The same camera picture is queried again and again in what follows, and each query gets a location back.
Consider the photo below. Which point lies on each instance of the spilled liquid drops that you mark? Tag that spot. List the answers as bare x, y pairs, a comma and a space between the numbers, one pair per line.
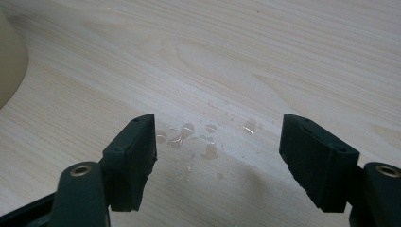
186, 130

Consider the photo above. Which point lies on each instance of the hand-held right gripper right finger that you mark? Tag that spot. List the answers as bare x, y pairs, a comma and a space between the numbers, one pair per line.
318, 164

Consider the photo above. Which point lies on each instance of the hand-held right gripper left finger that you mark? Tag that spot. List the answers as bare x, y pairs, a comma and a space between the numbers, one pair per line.
132, 164

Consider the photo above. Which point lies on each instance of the beige perforated strainer basin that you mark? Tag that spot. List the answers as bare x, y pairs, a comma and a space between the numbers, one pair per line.
11, 63

